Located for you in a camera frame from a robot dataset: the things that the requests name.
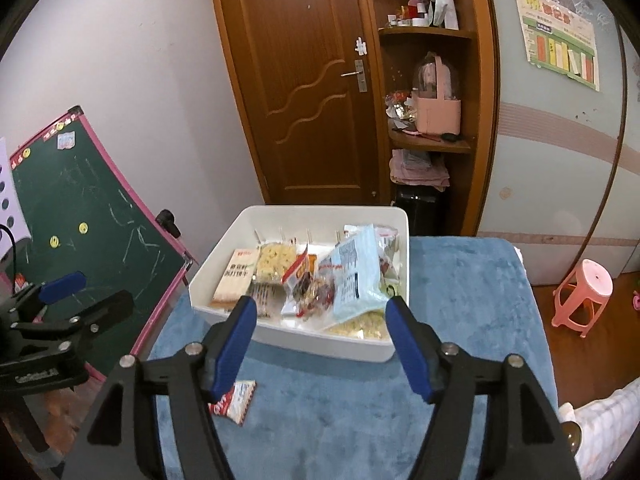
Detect light blue snack packet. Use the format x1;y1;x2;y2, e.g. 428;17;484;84
317;224;387;328

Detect green chalkboard pink frame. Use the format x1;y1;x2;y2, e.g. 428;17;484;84
11;106;193;375

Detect folded pink clothes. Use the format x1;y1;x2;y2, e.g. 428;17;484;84
390;148;450;191

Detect clear bag yellow puffs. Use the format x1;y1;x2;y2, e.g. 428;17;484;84
326;311;390;340

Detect red white candy packet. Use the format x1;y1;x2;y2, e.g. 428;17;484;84
208;380;257;426

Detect white dotted paper sheet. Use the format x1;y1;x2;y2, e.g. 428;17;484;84
0;138;32;252

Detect brown wooden door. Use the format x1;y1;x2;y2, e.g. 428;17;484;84
220;0;380;205

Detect brown biscuit clear packet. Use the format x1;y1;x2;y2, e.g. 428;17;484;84
248;283;286;318

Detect small nut mix packet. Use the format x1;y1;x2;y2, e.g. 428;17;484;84
300;276;335;316

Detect wall poster chart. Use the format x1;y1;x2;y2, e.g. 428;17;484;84
515;0;600;91

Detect pink plastic stool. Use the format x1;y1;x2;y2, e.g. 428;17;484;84
551;259;614;338

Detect beige biscuit stick box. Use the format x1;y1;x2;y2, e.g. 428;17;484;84
210;248;260;310

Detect wooden corner shelf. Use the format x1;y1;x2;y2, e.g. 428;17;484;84
362;0;499;236

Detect pink basket with handle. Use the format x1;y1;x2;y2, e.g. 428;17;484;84
411;52;462;136

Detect checkered white bedding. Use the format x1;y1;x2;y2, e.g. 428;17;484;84
558;377;640;479

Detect dark dates red-strip packet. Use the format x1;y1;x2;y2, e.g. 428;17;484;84
281;248;314;318

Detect shelf top small items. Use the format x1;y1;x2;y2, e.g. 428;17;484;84
386;0;460;30

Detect white grey snack packet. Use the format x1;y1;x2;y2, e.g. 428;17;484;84
337;224;399;287

